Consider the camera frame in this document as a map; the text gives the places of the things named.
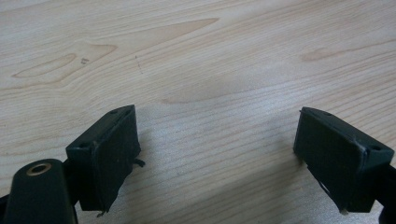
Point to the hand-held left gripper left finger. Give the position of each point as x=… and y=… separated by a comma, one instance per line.
x=104, y=161

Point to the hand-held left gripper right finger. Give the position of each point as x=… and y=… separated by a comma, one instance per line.
x=339, y=158

